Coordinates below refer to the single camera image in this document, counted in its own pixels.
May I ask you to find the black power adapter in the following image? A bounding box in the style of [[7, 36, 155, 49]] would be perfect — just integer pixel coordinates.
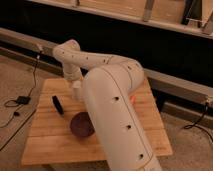
[[16, 96, 31, 105]]

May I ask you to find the wooden table board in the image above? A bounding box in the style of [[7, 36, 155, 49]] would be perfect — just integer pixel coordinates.
[[21, 78, 173, 165]]

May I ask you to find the orange carrot toy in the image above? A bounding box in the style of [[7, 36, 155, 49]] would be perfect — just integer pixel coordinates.
[[130, 96, 135, 103]]

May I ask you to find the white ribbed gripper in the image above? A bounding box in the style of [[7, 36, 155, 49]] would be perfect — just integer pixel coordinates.
[[63, 64, 83, 82]]

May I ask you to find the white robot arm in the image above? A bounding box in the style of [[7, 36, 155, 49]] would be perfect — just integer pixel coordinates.
[[53, 40, 162, 171]]

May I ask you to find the black cable right floor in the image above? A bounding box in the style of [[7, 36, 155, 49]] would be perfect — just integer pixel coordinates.
[[183, 101, 213, 141]]

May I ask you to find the dark purple bowl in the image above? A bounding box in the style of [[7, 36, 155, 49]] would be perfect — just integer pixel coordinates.
[[70, 112, 95, 138]]

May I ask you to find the black eraser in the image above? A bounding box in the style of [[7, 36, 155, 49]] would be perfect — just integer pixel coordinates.
[[52, 96, 64, 115]]

